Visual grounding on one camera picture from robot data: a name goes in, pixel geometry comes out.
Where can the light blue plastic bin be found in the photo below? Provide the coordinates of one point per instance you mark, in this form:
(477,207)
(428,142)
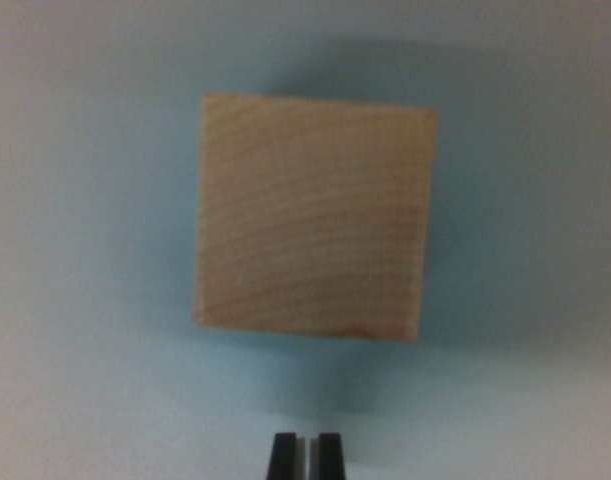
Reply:
(85,240)

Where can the light wooden cube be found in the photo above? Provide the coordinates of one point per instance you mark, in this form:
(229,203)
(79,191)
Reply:
(315,220)

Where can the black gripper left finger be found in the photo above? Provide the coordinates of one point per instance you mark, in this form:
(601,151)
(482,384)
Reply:
(285,460)

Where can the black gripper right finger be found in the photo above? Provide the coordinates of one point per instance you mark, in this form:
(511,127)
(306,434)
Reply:
(330,460)

